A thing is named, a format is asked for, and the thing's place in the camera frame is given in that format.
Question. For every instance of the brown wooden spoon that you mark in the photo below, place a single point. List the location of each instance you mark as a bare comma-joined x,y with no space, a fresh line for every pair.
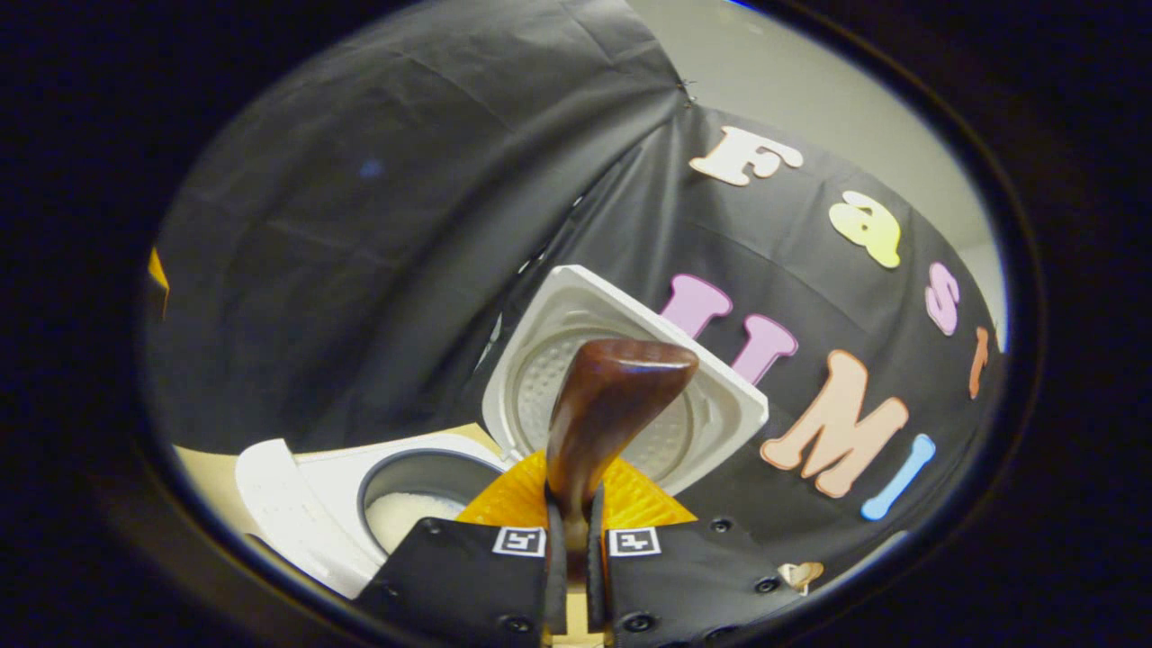
612,396

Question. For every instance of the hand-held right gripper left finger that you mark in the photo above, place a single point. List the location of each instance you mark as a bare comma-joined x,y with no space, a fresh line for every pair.
556,576

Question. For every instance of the white rice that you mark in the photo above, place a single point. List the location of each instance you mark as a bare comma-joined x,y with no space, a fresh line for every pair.
405,522

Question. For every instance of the black backdrop cloth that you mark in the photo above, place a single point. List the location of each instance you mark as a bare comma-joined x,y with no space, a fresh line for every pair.
360,225

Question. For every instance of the white toaster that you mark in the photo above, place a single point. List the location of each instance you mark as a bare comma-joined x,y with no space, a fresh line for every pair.
796,574

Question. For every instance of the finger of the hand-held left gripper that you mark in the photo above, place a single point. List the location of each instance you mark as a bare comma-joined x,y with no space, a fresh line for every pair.
158,274

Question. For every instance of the white rice cooker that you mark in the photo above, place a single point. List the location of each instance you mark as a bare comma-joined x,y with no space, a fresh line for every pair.
297,504

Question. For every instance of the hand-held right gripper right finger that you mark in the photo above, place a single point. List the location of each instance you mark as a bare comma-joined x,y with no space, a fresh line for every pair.
597,576

